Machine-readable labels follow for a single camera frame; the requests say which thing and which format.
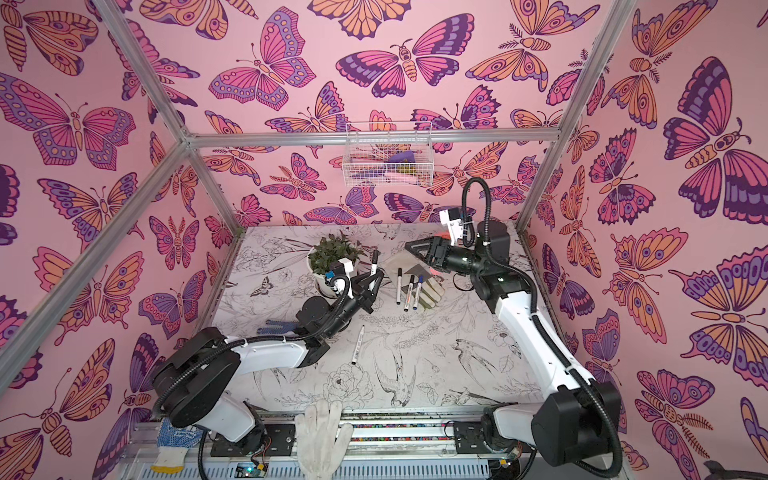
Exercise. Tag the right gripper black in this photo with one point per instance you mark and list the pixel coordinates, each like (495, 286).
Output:
(437, 255)

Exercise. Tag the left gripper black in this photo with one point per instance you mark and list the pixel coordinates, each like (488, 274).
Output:
(357, 298)

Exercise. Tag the white whiteboard marker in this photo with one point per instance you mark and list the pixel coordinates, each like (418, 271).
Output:
(399, 283)

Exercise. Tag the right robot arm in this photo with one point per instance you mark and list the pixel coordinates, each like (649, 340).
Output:
(577, 420)

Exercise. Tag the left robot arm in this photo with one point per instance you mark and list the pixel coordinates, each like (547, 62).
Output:
(192, 385)

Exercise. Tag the potted green plant white pot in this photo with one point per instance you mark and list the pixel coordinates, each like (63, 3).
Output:
(330, 250)

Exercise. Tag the blue dotted knit glove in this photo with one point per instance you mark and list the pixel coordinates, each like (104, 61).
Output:
(277, 328)

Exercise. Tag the white knit glove front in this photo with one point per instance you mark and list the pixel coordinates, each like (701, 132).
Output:
(322, 439)

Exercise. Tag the green circuit board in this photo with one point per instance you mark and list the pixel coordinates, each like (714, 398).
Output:
(250, 470)

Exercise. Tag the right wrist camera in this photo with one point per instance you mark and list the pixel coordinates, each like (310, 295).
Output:
(452, 219)

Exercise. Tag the wire basket on wall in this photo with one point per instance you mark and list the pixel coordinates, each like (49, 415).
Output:
(391, 153)

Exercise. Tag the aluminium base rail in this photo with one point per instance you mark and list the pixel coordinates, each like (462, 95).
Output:
(439, 443)

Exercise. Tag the blue dotted glove on rail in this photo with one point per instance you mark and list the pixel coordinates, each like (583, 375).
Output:
(173, 445)

